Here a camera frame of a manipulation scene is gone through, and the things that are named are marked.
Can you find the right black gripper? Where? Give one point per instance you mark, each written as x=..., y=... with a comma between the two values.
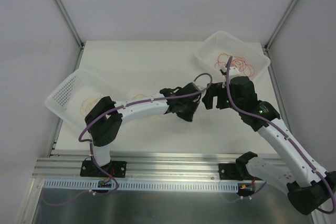
x=218, y=94

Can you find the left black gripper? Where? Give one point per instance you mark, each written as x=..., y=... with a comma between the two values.
x=189, y=102

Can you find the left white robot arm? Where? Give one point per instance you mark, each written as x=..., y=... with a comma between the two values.
x=107, y=116

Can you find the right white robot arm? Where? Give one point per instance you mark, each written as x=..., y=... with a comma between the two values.
x=305, y=182

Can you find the right white plastic basket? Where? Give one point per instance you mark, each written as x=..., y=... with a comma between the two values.
x=213, y=53

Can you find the white plastic basket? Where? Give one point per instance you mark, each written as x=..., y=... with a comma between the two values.
x=78, y=94
x=213, y=53

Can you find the left white plastic basket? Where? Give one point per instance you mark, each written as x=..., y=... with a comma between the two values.
x=78, y=94

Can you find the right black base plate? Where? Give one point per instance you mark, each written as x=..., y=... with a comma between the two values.
x=235, y=171

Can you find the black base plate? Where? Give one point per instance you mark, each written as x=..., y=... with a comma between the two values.
x=116, y=169
x=235, y=171

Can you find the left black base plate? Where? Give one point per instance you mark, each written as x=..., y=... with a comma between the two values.
x=116, y=169

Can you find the aluminium mounting rail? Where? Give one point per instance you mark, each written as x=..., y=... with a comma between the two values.
x=140, y=165

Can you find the right aluminium frame post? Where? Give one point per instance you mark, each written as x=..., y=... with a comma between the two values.
x=280, y=25

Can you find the aluminium frame post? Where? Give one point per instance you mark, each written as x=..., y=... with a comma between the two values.
x=69, y=23
x=280, y=25

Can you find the white slotted cable duct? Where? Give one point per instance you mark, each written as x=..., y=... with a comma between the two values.
x=141, y=185

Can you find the left aluminium frame post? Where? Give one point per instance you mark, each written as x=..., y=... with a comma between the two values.
x=69, y=23

